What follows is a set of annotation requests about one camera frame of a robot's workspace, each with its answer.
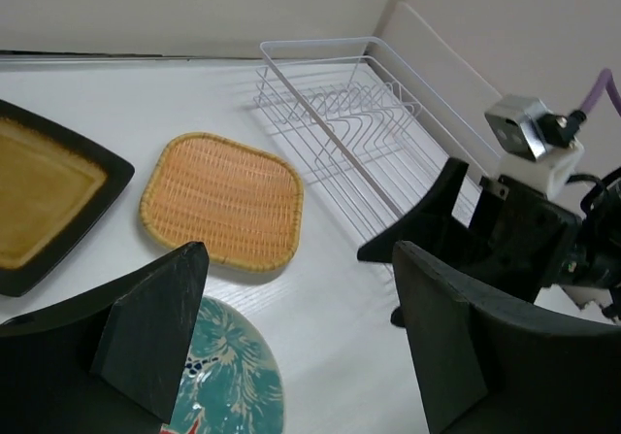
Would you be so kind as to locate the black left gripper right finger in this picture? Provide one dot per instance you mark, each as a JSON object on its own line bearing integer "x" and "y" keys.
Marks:
{"x": 487, "y": 362}

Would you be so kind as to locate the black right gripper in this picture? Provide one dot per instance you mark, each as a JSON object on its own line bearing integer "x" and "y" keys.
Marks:
{"x": 518, "y": 243}

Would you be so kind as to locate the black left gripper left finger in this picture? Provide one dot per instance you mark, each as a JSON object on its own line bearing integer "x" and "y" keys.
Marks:
{"x": 108, "y": 360}

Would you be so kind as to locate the round teal red plate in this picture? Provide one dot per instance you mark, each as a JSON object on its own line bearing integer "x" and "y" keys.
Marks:
{"x": 231, "y": 381}

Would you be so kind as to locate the woven bamboo tray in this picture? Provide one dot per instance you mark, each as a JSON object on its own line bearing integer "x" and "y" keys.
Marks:
{"x": 243, "y": 203}

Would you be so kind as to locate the square black yellow plate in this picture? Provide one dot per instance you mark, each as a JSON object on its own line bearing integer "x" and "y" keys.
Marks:
{"x": 55, "y": 186}

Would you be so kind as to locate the white wire dish rack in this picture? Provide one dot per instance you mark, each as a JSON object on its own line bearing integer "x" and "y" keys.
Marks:
{"x": 364, "y": 129}

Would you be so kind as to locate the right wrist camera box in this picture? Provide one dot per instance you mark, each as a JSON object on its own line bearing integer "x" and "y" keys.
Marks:
{"x": 541, "y": 150}

